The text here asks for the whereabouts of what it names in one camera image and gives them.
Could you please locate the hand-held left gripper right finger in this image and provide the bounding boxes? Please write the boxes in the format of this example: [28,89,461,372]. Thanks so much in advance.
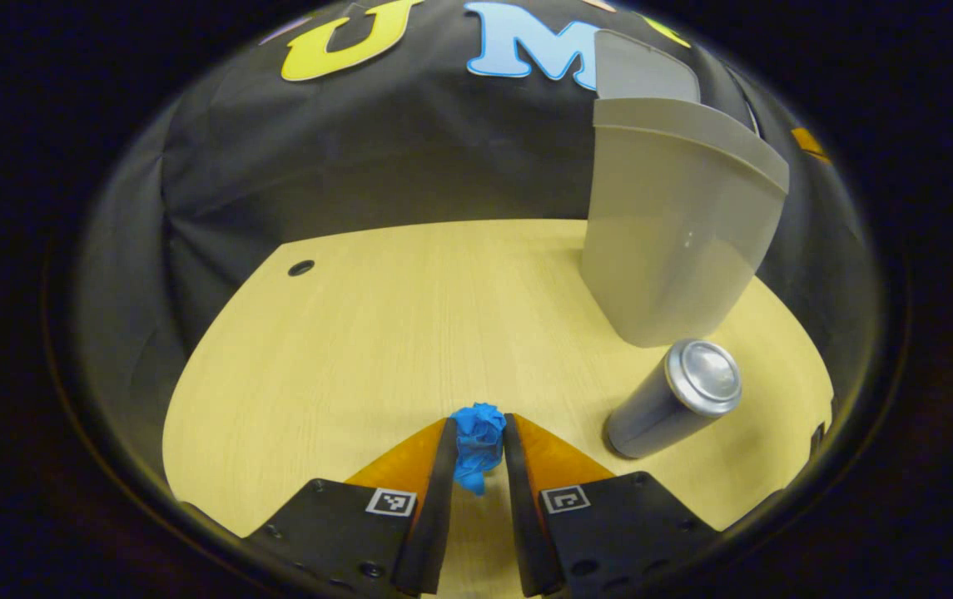
[503,413,722,598]

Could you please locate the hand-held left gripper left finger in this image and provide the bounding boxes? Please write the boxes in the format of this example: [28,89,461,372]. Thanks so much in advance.
[243,418,459,598]

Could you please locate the blue paper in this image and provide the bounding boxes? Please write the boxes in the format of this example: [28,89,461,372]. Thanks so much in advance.
[450,403,508,497]

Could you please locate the white desktop garbage bin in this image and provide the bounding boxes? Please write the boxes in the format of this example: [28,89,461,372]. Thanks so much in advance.
[580,29,791,348]

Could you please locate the silver pop can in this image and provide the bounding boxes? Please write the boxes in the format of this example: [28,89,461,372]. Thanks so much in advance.
[604,338,743,459]

